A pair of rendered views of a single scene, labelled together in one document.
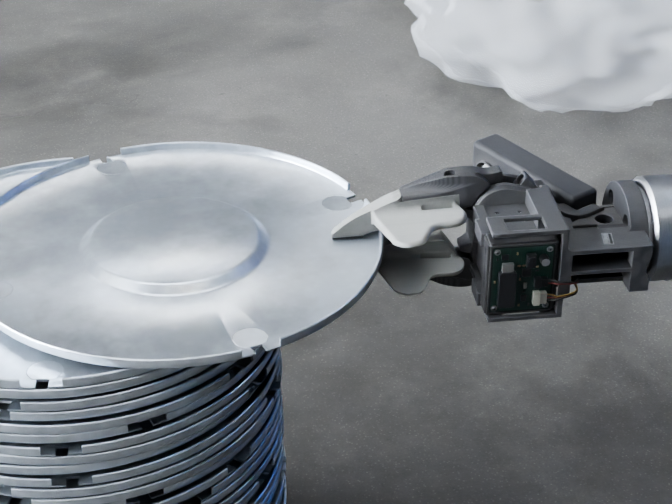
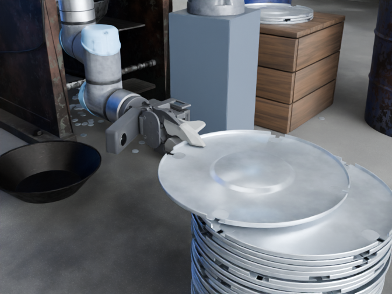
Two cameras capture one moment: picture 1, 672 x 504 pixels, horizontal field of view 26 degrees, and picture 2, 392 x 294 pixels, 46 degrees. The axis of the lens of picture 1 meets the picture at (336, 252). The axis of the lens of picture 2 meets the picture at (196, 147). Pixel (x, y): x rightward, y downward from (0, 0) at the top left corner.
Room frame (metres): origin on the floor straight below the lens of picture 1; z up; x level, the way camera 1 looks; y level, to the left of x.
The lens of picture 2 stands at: (1.31, 0.55, 0.66)
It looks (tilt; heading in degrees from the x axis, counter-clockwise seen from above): 26 degrees down; 232
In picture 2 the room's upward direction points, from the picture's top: straight up
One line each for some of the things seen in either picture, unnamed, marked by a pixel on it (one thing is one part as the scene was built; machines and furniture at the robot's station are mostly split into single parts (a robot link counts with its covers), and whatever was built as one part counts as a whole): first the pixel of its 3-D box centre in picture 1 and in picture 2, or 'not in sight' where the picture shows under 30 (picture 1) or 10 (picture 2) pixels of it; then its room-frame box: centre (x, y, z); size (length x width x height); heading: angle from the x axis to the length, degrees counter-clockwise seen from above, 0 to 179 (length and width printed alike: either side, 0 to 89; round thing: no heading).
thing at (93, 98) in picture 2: not in sight; (105, 98); (0.90, -0.31, 0.32); 0.11 x 0.08 x 0.09; 97
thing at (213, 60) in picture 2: not in sight; (214, 92); (0.51, -0.40, 0.23); 0.18 x 0.18 x 0.45; 21
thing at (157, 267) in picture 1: (174, 242); (252, 170); (0.86, 0.11, 0.32); 0.29 x 0.29 x 0.01
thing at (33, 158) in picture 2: not in sight; (46, 174); (0.96, -0.57, 0.04); 0.30 x 0.30 x 0.07
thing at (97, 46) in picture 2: not in sight; (98, 52); (0.89, -0.32, 0.42); 0.11 x 0.08 x 0.11; 84
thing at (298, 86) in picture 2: not in sight; (269, 63); (0.04, -0.64, 0.18); 0.40 x 0.38 x 0.35; 103
